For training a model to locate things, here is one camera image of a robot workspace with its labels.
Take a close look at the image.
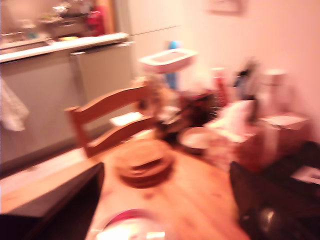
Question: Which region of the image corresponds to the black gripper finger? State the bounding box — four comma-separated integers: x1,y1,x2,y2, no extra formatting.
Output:
0,161,105,240
229,161,320,240

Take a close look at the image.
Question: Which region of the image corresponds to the black Pepsi Max can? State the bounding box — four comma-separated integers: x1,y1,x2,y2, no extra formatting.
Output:
94,208,176,240

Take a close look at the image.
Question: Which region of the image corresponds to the black shrink-wrapped Pepsi multipack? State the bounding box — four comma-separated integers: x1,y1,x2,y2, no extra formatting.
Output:
262,141,320,191

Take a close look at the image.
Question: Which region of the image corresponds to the wooden plate stack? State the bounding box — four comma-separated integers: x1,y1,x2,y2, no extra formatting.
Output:
113,138,175,190

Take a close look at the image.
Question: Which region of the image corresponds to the brown cardboard box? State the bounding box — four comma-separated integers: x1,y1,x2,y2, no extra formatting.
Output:
238,112,312,173

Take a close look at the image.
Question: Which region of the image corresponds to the gingerbread print tissue box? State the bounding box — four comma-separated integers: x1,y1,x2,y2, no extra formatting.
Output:
207,134,241,173

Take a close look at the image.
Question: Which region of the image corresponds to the white tissue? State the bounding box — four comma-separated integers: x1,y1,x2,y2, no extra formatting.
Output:
207,99,257,143

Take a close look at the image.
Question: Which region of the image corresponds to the grey shallow bowl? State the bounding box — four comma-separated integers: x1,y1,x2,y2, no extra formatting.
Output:
179,126,215,154

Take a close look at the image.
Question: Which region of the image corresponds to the checked hanging towel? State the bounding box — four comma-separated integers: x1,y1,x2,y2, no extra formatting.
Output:
0,77,30,133

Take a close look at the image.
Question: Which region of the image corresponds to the white container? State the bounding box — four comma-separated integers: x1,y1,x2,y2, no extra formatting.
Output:
259,68,288,113

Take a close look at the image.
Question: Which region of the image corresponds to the dark patterned box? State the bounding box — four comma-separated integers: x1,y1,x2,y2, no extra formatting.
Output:
178,91,217,127

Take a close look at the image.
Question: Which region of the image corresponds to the wooden chair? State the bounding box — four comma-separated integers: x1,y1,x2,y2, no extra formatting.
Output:
64,84,161,159

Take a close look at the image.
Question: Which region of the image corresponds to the dried flower bunch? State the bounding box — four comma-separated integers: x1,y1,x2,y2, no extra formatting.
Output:
133,74,177,118

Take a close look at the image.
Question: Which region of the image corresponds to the white kitchen counter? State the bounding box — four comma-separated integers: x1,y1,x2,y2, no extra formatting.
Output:
0,31,131,64

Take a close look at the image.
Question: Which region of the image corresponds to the white plastic basin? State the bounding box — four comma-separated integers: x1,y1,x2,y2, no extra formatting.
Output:
138,47,200,75

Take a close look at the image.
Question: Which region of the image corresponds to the red kitchen item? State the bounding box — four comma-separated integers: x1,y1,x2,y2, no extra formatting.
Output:
86,4,106,36

